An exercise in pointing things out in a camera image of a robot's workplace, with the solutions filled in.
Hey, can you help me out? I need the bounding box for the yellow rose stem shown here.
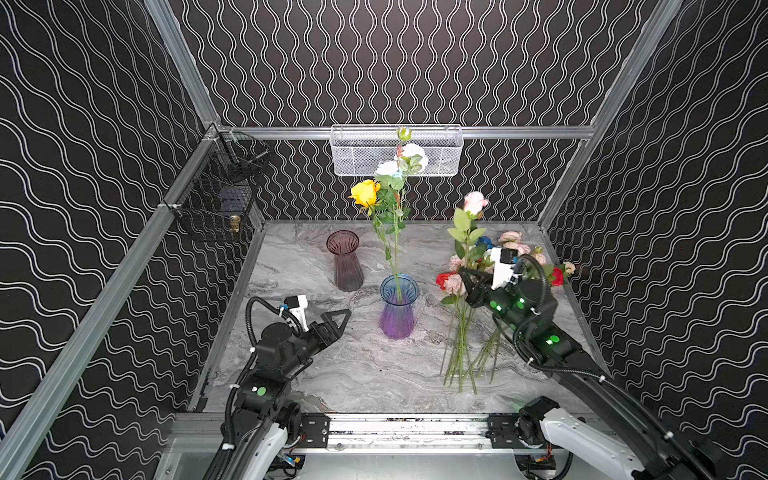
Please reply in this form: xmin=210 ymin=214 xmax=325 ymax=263
xmin=349 ymin=179 xmax=404 ymax=301

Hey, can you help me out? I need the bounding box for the blue purple glass vase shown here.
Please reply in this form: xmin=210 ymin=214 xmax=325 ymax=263
xmin=379 ymin=274 xmax=420 ymax=340

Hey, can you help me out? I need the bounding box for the white flower stem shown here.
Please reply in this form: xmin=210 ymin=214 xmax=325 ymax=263
xmin=373 ymin=125 xmax=431 ymax=301

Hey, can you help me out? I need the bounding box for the blue flower stem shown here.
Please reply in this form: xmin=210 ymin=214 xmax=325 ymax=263
xmin=476 ymin=236 xmax=494 ymax=250

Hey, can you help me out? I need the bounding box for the pink spray with red bud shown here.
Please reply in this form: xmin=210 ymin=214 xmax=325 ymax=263
xmin=472 ymin=230 xmax=575 ymax=383

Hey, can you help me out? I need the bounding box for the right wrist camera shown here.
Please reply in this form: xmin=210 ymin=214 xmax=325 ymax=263
xmin=489 ymin=247 xmax=518 ymax=290

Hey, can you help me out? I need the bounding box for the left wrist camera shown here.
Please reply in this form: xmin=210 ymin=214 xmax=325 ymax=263
xmin=283 ymin=294 xmax=309 ymax=333

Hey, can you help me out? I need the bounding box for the red and pink flower stem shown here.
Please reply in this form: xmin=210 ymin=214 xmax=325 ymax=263
xmin=436 ymin=272 xmax=478 ymax=394

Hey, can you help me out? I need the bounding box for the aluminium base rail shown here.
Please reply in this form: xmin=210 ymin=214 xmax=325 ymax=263
xmin=161 ymin=411 xmax=649 ymax=455

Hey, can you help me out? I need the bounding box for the black wire wall basket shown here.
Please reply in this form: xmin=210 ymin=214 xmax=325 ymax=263
xmin=163 ymin=123 xmax=272 ymax=245

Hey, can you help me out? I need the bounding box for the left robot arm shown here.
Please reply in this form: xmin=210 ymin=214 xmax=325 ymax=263
xmin=203 ymin=309 xmax=352 ymax=479

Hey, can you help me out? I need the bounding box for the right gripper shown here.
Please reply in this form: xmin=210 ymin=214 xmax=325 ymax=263
xmin=460 ymin=264 xmax=530 ymax=341

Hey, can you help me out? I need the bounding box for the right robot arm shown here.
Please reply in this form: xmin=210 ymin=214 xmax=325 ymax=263
xmin=459 ymin=267 xmax=722 ymax=479

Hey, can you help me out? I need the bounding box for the pink rosebud stem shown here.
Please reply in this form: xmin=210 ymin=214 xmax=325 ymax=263
xmin=448 ymin=191 xmax=488 ymax=272

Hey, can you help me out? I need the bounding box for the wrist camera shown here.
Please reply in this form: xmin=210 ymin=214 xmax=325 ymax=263
xmin=489 ymin=247 xmax=518 ymax=290
xmin=283 ymin=294 xmax=309 ymax=333

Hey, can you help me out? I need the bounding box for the white mesh wall basket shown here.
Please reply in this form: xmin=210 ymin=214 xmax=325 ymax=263
xmin=329 ymin=124 xmax=464 ymax=177

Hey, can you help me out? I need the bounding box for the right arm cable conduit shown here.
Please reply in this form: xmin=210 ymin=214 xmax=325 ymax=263
xmin=491 ymin=254 xmax=721 ymax=480

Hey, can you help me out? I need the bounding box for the dark pink glass vase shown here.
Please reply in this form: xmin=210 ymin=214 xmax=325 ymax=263
xmin=326 ymin=230 xmax=364 ymax=292

